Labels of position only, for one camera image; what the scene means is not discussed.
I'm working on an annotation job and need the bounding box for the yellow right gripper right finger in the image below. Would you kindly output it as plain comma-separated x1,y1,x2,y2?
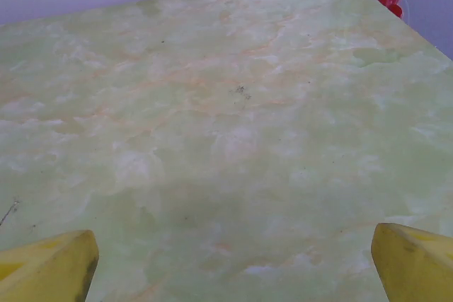
371,222,453,302

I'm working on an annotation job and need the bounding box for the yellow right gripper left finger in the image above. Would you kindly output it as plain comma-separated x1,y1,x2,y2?
0,229,99,302

